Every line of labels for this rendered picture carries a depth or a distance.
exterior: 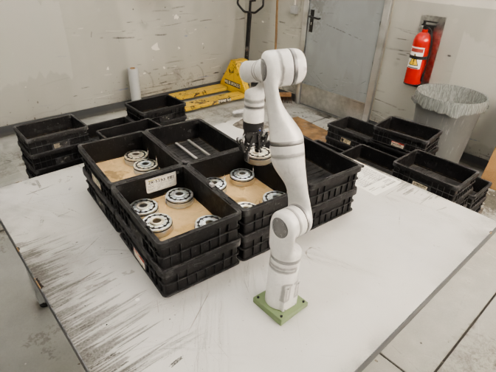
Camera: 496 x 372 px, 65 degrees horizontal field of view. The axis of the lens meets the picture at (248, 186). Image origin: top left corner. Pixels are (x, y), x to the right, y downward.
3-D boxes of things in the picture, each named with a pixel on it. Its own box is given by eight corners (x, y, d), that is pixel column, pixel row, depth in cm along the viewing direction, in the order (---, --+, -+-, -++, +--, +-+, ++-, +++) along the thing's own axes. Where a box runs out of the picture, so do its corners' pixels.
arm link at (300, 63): (276, 53, 121) (250, 56, 119) (308, 45, 96) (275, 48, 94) (279, 83, 123) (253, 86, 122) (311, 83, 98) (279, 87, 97)
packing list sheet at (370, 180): (403, 181, 194) (404, 180, 194) (378, 197, 181) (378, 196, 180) (348, 157, 215) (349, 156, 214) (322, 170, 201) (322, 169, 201)
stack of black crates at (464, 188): (457, 232, 252) (480, 171, 229) (435, 252, 234) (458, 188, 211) (400, 205, 277) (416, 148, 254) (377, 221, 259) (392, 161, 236)
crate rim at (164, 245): (110, 190, 139) (108, 185, 138) (184, 169, 155) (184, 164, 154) (159, 252, 112) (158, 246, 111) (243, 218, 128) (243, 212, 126)
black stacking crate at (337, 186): (358, 190, 164) (363, 166, 158) (307, 212, 149) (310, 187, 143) (294, 154, 191) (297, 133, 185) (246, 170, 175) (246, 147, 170)
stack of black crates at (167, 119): (170, 142, 356) (167, 93, 333) (189, 153, 337) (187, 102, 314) (130, 153, 332) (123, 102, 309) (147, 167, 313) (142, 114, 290)
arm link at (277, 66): (265, 49, 94) (274, 153, 100) (302, 45, 95) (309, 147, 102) (255, 52, 102) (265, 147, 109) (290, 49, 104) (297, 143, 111)
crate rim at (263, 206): (309, 192, 143) (310, 186, 142) (243, 218, 128) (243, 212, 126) (246, 151, 171) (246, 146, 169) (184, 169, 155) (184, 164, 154)
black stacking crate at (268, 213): (306, 212, 148) (309, 187, 142) (243, 240, 133) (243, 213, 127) (245, 170, 175) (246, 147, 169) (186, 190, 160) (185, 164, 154)
